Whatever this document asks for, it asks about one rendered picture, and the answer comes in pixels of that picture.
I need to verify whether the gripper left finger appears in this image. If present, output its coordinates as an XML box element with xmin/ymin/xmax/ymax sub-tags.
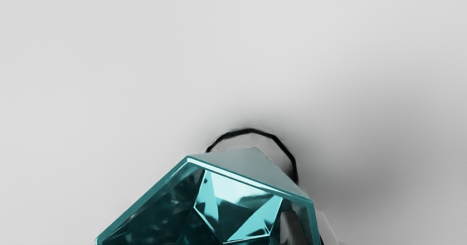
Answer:
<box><xmin>279</xmin><ymin>211</ymin><xmax>312</xmax><ymax>245</ymax></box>

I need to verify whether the teal faceted mug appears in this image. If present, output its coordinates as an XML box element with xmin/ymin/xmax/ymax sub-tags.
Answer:
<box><xmin>95</xmin><ymin>147</ymin><xmax>322</xmax><ymax>245</ymax></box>

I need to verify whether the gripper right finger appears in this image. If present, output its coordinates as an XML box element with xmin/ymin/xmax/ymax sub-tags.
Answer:
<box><xmin>315</xmin><ymin>209</ymin><xmax>348</xmax><ymax>245</ymax></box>

